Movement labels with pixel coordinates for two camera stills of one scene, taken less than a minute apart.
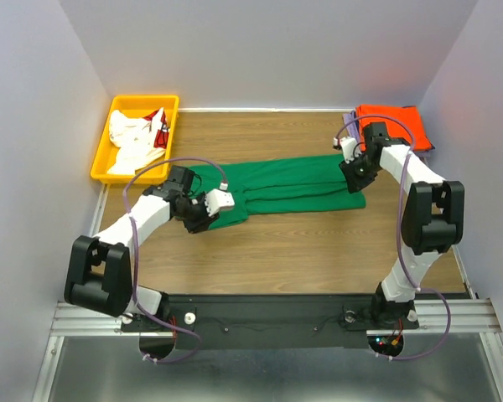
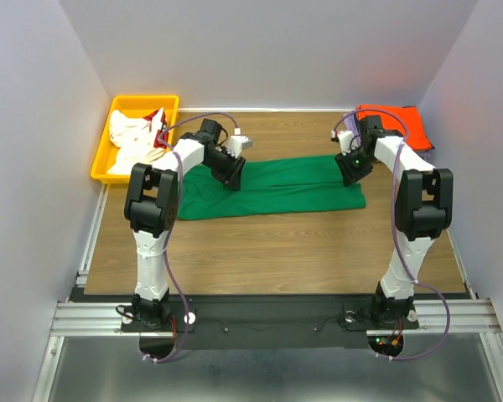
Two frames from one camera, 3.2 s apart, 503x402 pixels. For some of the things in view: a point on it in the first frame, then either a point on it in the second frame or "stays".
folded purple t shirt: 353,129 stays
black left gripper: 203,223 → 230,177
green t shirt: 279,186 stays
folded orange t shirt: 401,121 stays
